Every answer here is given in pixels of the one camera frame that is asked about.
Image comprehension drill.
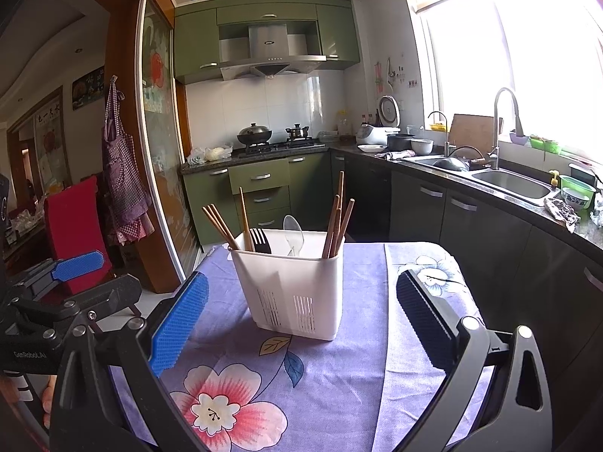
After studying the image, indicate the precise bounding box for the purple floral tablecloth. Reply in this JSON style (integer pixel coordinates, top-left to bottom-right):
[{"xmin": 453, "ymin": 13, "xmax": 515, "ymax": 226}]
[{"xmin": 110, "ymin": 242, "xmax": 495, "ymax": 452}]

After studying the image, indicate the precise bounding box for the white ceramic bowl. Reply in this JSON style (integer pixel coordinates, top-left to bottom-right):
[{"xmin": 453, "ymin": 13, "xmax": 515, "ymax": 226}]
[{"xmin": 411, "ymin": 138, "xmax": 433, "ymax": 156}]

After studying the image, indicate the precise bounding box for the purple checked apron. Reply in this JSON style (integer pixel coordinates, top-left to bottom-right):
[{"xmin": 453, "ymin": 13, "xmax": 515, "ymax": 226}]
[{"xmin": 102, "ymin": 75, "xmax": 154, "ymax": 246}]

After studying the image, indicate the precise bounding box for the green drawer cabinet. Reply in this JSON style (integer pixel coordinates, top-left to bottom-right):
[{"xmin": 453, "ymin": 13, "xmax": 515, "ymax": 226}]
[{"xmin": 229, "ymin": 158, "xmax": 290, "ymax": 230}]

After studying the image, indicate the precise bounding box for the left human hand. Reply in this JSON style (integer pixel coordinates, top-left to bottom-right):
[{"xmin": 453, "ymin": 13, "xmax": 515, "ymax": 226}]
[{"xmin": 41, "ymin": 376, "xmax": 56, "ymax": 429}]

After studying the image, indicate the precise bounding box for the black cooking pot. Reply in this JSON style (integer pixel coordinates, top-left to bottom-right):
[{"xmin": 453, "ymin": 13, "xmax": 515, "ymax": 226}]
[{"xmin": 387, "ymin": 133, "xmax": 413, "ymax": 152}]

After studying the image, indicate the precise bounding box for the wooden cutting board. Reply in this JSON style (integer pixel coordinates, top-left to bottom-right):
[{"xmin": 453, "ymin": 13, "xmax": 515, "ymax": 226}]
[{"xmin": 449, "ymin": 113, "xmax": 495, "ymax": 154}]

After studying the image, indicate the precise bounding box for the steel pot on stove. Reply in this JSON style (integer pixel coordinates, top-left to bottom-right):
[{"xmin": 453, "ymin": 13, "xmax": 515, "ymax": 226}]
[{"xmin": 285, "ymin": 124, "xmax": 310, "ymax": 141}]

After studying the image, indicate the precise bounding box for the stainless steel sink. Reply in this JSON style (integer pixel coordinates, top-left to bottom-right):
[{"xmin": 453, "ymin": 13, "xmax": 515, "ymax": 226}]
[{"xmin": 471, "ymin": 169, "xmax": 554, "ymax": 202}]

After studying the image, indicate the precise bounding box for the green plastic bowl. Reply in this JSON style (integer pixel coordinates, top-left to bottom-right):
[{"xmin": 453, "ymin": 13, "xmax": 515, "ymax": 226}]
[{"xmin": 560, "ymin": 174, "xmax": 596, "ymax": 197}]

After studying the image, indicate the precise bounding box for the dark brown wooden chopstick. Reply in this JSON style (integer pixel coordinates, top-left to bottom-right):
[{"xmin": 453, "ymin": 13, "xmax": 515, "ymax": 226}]
[{"xmin": 336, "ymin": 170, "xmax": 344, "ymax": 229}]

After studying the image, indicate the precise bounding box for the sliding glass door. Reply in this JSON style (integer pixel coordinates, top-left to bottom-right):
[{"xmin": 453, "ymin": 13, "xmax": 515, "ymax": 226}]
[{"xmin": 135, "ymin": 0, "xmax": 199, "ymax": 284}]

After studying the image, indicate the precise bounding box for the white rice cooker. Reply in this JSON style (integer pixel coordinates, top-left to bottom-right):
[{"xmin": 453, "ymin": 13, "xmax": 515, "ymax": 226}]
[{"xmin": 356, "ymin": 95, "xmax": 401, "ymax": 146}]

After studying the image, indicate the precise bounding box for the white plastic utensil holder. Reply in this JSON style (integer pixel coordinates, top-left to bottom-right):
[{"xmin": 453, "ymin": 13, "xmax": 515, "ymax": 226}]
[{"xmin": 231, "ymin": 230, "xmax": 343, "ymax": 341}]

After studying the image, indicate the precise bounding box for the clear plastic spoon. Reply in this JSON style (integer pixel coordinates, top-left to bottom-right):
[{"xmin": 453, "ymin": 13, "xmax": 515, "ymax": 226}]
[{"xmin": 282, "ymin": 214, "xmax": 305, "ymax": 257}]

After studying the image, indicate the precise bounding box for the black wok with lid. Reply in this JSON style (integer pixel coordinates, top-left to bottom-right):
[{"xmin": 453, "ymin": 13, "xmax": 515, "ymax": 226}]
[{"xmin": 237, "ymin": 122, "xmax": 272, "ymax": 146}]

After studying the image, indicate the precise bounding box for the tall steel kitchen faucet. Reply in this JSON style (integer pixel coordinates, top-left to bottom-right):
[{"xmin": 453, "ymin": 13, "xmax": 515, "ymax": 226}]
[{"xmin": 486, "ymin": 87, "xmax": 525, "ymax": 172}]

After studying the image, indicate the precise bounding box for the red chair cover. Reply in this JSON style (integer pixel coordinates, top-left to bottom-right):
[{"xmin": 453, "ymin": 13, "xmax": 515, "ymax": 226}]
[{"xmin": 44, "ymin": 176, "xmax": 113, "ymax": 299}]

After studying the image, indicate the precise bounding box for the long light bamboo chopstick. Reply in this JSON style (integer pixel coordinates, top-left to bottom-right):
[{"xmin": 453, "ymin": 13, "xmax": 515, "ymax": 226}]
[{"xmin": 239, "ymin": 188, "xmax": 254, "ymax": 252}]

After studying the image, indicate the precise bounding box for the steel range hood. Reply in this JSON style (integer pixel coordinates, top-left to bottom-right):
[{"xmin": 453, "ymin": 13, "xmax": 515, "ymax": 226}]
[{"xmin": 219, "ymin": 21, "xmax": 327, "ymax": 79}]

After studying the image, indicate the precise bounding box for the black plastic fork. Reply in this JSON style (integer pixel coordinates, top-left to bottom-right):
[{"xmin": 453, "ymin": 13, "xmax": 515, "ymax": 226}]
[{"xmin": 249, "ymin": 228, "xmax": 272, "ymax": 254}]

